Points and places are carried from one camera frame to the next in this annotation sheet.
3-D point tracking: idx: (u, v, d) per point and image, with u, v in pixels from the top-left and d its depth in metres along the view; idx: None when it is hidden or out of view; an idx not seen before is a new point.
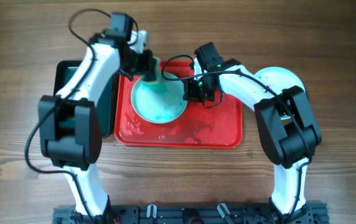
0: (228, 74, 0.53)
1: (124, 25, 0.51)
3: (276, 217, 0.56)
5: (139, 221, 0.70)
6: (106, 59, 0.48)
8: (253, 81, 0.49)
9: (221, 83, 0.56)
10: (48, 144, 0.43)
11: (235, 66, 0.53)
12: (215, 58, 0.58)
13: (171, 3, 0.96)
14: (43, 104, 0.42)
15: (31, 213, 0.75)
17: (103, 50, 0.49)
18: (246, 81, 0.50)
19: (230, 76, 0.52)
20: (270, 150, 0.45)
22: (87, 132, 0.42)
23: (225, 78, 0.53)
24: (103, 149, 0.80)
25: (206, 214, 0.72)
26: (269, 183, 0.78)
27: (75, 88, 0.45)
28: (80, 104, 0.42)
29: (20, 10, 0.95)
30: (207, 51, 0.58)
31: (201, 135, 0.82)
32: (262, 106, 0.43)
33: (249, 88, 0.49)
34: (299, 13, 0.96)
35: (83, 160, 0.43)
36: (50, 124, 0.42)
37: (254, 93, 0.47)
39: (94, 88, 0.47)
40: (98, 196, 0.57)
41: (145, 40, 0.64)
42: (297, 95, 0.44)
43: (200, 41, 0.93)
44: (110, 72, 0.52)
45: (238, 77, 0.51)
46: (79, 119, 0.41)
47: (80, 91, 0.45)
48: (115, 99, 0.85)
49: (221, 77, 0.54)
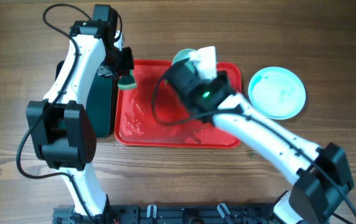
0: (230, 116, 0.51)
1: (107, 16, 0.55)
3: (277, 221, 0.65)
5: (138, 221, 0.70)
6: (90, 52, 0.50)
8: (272, 134, 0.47)
9: (216, 121, 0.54)
10: (42, 149, 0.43)
11: (225, 101, 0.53)
12: (192, 81, 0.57)
13: (171, 3, 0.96)
14: (31, 111, 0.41)
15: (31, 213, 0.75)
17: (86, 43, 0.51)
18: (259, 132, 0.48)
19: (234, 119, 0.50)
20: (309, 215, 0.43)
22: (79, 134, 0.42)
23: (225, 121, 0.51)
24: (103, 149, 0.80)
25: (206, 215, 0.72)
26: (269, 183, 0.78)
27: (62, 90, 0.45)
28: (69, 107, 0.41)
29: (20, 10, 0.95)
30: (181, 74, 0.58)
31: (201, 135, 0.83)
32: (307, 186, 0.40)
33: (272, 144, 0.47)
34: (299, 12, 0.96)
35: (79, 161, 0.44)
36: (39, 129, 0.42)
37: (281, 155, 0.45)
39: (81, 87, 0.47)
40: (96, 197, 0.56)
41: (121, 46, 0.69)
42: (337, 159, 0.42)
43: (200, 41, 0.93)
44: (94, 66, 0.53)
45: (246, 120, 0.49)
46: (70, 123, 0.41)
47: (67, 94, 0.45)
48: (114, 99, 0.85)
49: (219, 117, 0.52)
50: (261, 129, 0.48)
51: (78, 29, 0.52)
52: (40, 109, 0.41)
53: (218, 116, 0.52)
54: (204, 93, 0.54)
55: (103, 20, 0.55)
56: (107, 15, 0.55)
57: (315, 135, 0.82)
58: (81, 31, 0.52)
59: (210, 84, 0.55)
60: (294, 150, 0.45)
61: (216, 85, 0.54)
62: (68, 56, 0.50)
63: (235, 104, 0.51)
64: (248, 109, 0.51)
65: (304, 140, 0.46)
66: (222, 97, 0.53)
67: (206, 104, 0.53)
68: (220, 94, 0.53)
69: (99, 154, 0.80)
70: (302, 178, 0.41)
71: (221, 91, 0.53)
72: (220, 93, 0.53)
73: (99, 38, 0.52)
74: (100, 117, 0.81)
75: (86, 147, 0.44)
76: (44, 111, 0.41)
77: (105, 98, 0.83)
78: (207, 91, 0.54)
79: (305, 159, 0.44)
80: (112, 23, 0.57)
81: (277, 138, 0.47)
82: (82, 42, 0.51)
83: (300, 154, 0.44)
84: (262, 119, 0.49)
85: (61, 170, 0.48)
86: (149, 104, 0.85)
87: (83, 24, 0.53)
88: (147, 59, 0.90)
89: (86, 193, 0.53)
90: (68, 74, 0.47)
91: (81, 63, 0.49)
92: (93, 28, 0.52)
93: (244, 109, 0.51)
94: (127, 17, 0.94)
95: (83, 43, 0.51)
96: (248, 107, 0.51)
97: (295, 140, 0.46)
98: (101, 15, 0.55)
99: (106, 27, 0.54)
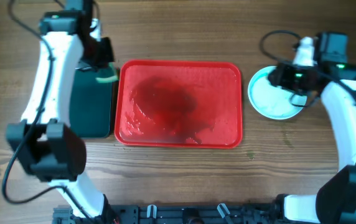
0: (343, 93, 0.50)
1: (81, 5, 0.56)
3: (277, 207, 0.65)
5: (138, 221, 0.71)
6: (66, 56, 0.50)
8: None
9: (327, 89, 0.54)
10: (32, 168, 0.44)
11: (353, 81, 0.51)
12: (335, 52, 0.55)
13: (171, 3, 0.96)
14: (12, 134, 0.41)
15: (31, 213, 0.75)
17: (61, 45, 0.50)
18: (351, 121, 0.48)
19: (345, 98, 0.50)
20: (329, 206, 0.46)
22: (65, 151, 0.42)
23: (340, 96, 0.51)
24: (103, 149, 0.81)
25: (206, 215, 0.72)
26: (269, 183, 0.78)
27: (40, 107, 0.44)
28: (51, 126, 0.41)
29: (20, 10, 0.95)
30: (335, 43, 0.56)
31: (201, 135, 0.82)
32: (355, 173, 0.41)
33: None
34: (300, 12, 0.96)
35: (70, 173, 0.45)
36: (23, 152, 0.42)
37: None
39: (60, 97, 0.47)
40: (94, 201, 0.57)
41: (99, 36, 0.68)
42: None
43: (199, 41, 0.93)
44: (74, 65, 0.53)
45: (353, 105, 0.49)
46: (55, 143, 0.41)
47: (46, 110, 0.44)
48: (114, 99, 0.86)
49: (333, 87, 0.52)
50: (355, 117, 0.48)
51: (48, 25, 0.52)
52: (22, 132, 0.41)
53: (335, 84, 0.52)
54: (339, 65, 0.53)
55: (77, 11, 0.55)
56: (81, 5, 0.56)
57: (315, 136, 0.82)
58: (52, 26, 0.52)
59: None
60: None
61: None
62: (43, 61, 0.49)
63: None
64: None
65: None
66: (352, 78, 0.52)
67: (334, 72, 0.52)
68: (350, 74, 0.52)
69: (98, 154, 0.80)
70: None
71: (351, 73, 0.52)
72: (350, 74, 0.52)
73: (73, 35, 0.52)
74: (98, 119, 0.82)
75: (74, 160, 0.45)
76: (25, 136, 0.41)
77: (106, 98, 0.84)
78: (345, 66, 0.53)
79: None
80: (88, 12, 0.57)
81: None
82: (56, 42, 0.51)
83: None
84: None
85: (53, 183, 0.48)
86: (149, 104, 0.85)
87: (53, 17, 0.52)
88: (147, 59, 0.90)
89: (82, 200, 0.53)
90: (45, 86, 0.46)
91: (56, 67, 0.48)
92: (66, 19, 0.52)
93: None
94: (127, 17, 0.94)
95: (56, 45, 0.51)
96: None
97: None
98: (74, 5, 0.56)
99: (79, 17, 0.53)
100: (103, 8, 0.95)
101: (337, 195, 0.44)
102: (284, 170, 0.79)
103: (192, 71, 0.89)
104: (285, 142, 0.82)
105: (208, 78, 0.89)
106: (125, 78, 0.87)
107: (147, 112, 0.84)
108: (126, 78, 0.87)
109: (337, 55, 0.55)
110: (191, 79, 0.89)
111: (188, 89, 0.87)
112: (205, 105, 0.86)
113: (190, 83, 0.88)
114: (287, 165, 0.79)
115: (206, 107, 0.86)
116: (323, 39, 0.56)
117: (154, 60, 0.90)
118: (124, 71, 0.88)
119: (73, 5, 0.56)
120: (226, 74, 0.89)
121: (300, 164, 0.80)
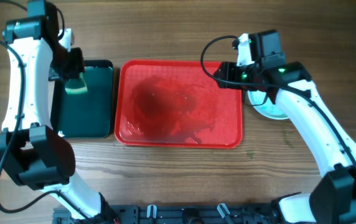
0: (295, 96, 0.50)
1: (43, 9, 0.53)
3: (276, 214, 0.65)
5: (138, 221, 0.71)
6: (36, 59, 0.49)
8: (327, 126, 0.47)
9: (277, 96, 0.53)
10: (20, 177, 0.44)
11: (298, 81, 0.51)
12: (274, 52, 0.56)
13: (171, 3, 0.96)
14: None
15: (31, 213, 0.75)
17: (29, 50, 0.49)
18: (315, 122, 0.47)
19: (297, 101, 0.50)
20: (323, 213, 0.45)
22: (51, 154, 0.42)
23: (290, 99, 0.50)
24: (103, 149, 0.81)
25: (206, 215, 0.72)
26: (269, 183, 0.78)
27: (19, 115, 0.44)
28: (33, 129, 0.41)
29: (20, 10, 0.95)
30: (270, 43, 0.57)
31: (201, 135, 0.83)
32: (336, 176, 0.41)
33: (322, 134, 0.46)
34: (299, 13, 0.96)
35: (60, 175, 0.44)
36: (10, 162, 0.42)
37: (327, 145, 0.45)
39: (38, 101, 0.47)
40: (91, 201, 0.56)
41: (68, 46, 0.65)
42: None
43: (200, 41, 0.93)
44: (46, 65, 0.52)
45: (309, 106, 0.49)
46: (38, 146, 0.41)
47: (26, 116, 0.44)
48: (114, 100, 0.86)
49: (283, 93, 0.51)
50: (317, 118, 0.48)
51: (13, 33, 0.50)
52: (4, 142, 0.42)
53: (283, 90, 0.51)
54: (280, 69, 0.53)
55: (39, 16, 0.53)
56: (43, 9, 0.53)
57: None
58: (17, 35, 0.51)
59: (294, 65, 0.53)
60: (341, 147, 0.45)
61: (296, 66, 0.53)
62: (15, 71, 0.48)
63: (305, 88, 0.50)
64: (316, 98, 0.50)
65: None
66: (296, 78, 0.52)
67: (277, 79, 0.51)
68: (294, 76, 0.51)
69: (98, 154, 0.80)
70: (337, 172, 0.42)
71: (295, 73, 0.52)
72: (294, 74, 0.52)
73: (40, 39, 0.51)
74: (94, 119, 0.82)
75: (63, 162, 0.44)
76: (9, 145, 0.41)
77: (105, 98, 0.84)
78: (286, 68, 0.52)
79: (347, 158, 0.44)
80: (51, 16, 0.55)
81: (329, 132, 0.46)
82: (22, 48, 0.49)
83: (345, 152, 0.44)
84: (325, 110, 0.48)
85: (46, 188, 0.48)
86: (149, 104, 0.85)
87: (17, 25, 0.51)
88: (147, 59, 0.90)
89: (78, 201, 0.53)
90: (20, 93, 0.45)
91: (29, 73, 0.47)
92: (30, 23, 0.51)
93: (312, 96, 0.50)
94: (127, 17, 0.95)
95: (23, 51, 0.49)
96: (317, 97, 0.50)
97: (347, 141, 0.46)
98: (37, 10, 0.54)
99: (42, 20, 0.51)
100: (103, 8, 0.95)
101: (328, 202, 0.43)
102: (284, 170, 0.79)
103: (192, 71, 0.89)
104: (285, 142, 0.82)
105: (208, 78, 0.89)
106: (125, 78, 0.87)
107: (147, 111, 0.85)
108: (126, 78, 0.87)
109: (275, 55, 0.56)
110: (191, 79, 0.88)
111: (188, 89, 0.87)
112: (205, 105, 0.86)
113: (190, 83, 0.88)
114: (287, 165, 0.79)
115: (206, 107, 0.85)
116: (259, 41, 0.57)
117: (154, 60, 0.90)
118: (124, 71, 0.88)
119: (35, 10, 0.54)
120: None
121: (300, 164, 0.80)
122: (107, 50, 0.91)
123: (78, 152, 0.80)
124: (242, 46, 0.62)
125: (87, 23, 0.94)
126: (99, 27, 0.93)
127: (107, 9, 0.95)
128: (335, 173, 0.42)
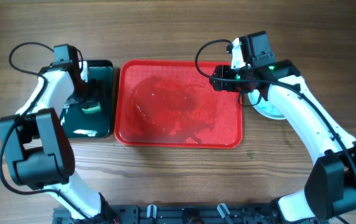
0: (284, 89, 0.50)
1: (68, 53, 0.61)
3: (276, 214, 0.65)
5: (138, 221, 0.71)
6: (58, 81, 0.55)
8: (317, 116, 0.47)
9: (268, 93, 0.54)
10: (18, 167, 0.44)
11: (287, 76, 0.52)
12: (264, 52, 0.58)
13: (171, 3, 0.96)
14: (2, 124, 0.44)
15: (32, 213, 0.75)
17: (54, 75, 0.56)
18: (305, 112, 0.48)
19: (287, 94, 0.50)
20: (317, 202, 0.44)
22: (53, 139, 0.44)
23: (280, 93, 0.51)
24: (103, 149, 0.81)
25: (206, 215, 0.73)
26: (269, 183, 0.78)
27: (33, 102, 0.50)
28: (40, 113, 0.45)
29: (20, 10, 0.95)
30: (261, 44, 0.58)
31: (201, 135, 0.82)
32: (327, 162, 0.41)
33: (312, 124, 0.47)
34: (300, 12, 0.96)
35: (59, 175, 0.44)
36: (12, 144, 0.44)
37: (318, 134, 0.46)
39: (52, 102, 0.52)
40: (90, 200, 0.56)
41: (86, 78, 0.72)
42: None
43: (200, 41, 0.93)
44: (65, 94, 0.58)
45: (298, 98, 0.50)
46: (43, 127, 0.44)
47: (38, 106, 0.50)
48: (115, 101, 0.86)
49: (273, 88, 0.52)
50: (306, 109, 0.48)
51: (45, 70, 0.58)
52: (11, 121, 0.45)
53: (273, 85, 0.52)
54: (269, 66, 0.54)
55: (65, 60, 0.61)
56: (68, 55, 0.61)
57: None
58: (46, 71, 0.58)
59: (282, 63, 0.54)
60: (331, 134, 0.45)
61: (285, 63, 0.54)
62: (38, 86, 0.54)
63: (294, 81, 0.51)
64: (305, 91, 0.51)
65: (346, 132, 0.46)
66: (286, 74, 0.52)
67: (268, 74, 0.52)
68: (283, 72, 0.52)
69: (99, 154, 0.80)
70: (327, 157, 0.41)
71: (284, 69, 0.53)
72: (284, 70, 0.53)
73: (66, 71, 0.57)
74: (96, 121, 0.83)
75: (63, 154, 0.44)
76: (15, 121, 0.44)
77: (106, 98, 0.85)
78: (276, 66, 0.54)
79: (338, 145, 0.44)
80: (74, 58, 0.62)
81: (318, 121, 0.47)
82: (48, 76, 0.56)
83: (336, 139, 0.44)
84: (314, 101, 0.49)
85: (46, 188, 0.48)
86: (149, 104, 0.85)
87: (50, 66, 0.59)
88: (147, 59, 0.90)
89: (78, 201, 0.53)
90: (39, 94, 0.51)
91: (50, 86, 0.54)
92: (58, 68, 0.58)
93: (300, 89, 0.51)
94: (127, 17, 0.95)
95: (50, 76, 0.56)
96: (305, 90, 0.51)
97: (337, 129, 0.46)
98: (61, 55, 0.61)
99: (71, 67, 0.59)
100: (103, 9, 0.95)
101: (321, 190, 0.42)
102: (284, 170, 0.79)
103: (192, 71, 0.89)
104: (285, 142, 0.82)
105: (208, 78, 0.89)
106: (125, 78, 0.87)
107: (147, 111, 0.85)
108: (126, 78, 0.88)
109: (266, 55, 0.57)
110: (191, 79, 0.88)
111: (188, 89, 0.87)
112: (205, 104, 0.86)
113: (190, 83, 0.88)
114: (287, 165, 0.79)
115: (206, 107, 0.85)
116: (249, 42, 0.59)
117: (154, 60, 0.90)
118: (124, 71, 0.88)
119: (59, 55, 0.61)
120: None
121: (300, 164, 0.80)
122: (107, 50, 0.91)
123: (79, 152, 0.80)
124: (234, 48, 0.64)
125: (87, 24, 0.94)
126: (99, 27, 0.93)
127: (107, 9, 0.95)
128: (325, 158, 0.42)
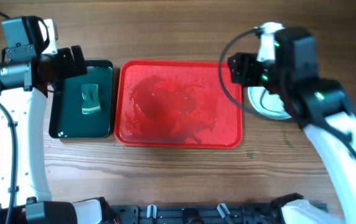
0: (333, 139, 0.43)
1: (27, 38, 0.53)
3: (276, 214, 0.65)
5: (139, 221, 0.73)
6: (28, 116, 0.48)
8: None
9: (309, 129, 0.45)
10: None
11: (338, 117, 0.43)
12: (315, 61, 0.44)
13: (170, 3, 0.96)
14: None
15: None
17: (19, 105, 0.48)
18: (353, 177, 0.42)
19: (335, 144, 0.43)
20: None
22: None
23: (328, 142, 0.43)
24: (103, 149, 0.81)
25: (205, 214, 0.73)
26: (269, 182, 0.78)
27: (13, 188, 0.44)
28: (31, 210, 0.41)
29: (20, 10, 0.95)
30: (304, 47, 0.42)
31: (201, 135, 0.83)
32: None
33: None
34: (299, 12, 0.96)
35: None
36: None
37: None
39: (32, 152, 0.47)
40: (91, 216, 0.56)
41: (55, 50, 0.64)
42: None
43: (200, 41, 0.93)
44: (41, 114, 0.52)
45: (349, 156, 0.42)
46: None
47: (21, 190, 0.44)
48: (115, 101, 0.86)
49: (322, 134, 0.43)
50: (355, 171, 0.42)
51: (1, 82, 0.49)
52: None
53: (322, 131, 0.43)
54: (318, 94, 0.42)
55: (23, 45, 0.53)
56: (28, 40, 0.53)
57: None
58: (5, 80, 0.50)
59: (329, 82, 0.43)
60: None
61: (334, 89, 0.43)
62: (6, 129, 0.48)
63: (346, 128, 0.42)
64: None
65: None
66: (336, 112, 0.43)
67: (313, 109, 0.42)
68: (332, 104, 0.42)
69: (99, 154, 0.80)
70: None
71: (335, 101, 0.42)
72: (334, 102, 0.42)
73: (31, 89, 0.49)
74: (96, 121, 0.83)
75: None
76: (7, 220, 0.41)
77: (106, 98, 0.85)
78: (323, 91, 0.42)
79: None
80: (37, 41, 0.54)
81: None
82: (12, 102, 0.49)
83: None
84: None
85: None
86: (149, 104, 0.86)
87: (4, 70, 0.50)
88: (147, 59, 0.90)
89: None
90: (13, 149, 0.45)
91: (21, 131, 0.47)
92: (21, 66, 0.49)
93: (353, 139, 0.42)
94: (127, 17, 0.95)
95: (13, 106, 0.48)
96: None
97: None
98: (19, 39, 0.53)
99: (38, 42, 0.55)
100: (103, 9, 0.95)
101: None
102: (284, 170, 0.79)
103: (192, 71, 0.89)
104: (285, 142, 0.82)
105: (208, 78, 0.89)
106: (125, 78, 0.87)
107: (147, 111, 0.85)
108: (126, 78, 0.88)
109: None
110: (191, 79, 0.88)
111: (188, 89, 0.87)
112: (205, 104, 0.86)
113: (190, 83, 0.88)
114: (287, 165, 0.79)
115: (205, 107, 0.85)
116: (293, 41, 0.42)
117: (154, 60, 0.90)
118: (124, 71, 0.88)
119: (17, 39, 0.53)
120: (226, 74, 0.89)
121: (300, 164, 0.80)
122: (107, 50, 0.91)
123: (79, 152, 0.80)
124: (264, 33, 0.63)
125: (87, 24, 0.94)
126: (99, 27, 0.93)
127: (107, 9, 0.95)
128: None
